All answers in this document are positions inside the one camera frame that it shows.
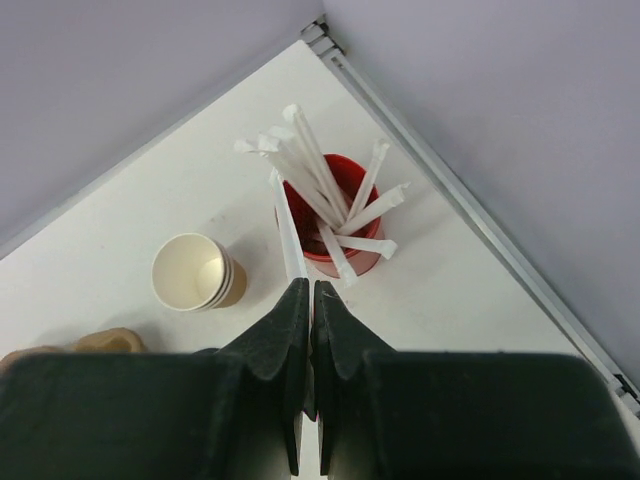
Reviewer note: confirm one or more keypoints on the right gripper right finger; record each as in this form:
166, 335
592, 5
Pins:
343, 395

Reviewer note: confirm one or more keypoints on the brown cardboard cup carrier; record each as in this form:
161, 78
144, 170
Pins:
115, 340

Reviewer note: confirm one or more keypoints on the stack of paper cups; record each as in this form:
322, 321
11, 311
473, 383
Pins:
192, 272

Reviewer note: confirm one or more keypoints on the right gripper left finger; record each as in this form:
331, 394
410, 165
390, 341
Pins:
257, 420

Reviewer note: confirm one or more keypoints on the red cylindrical straw holder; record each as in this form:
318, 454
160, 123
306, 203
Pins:
349, 176

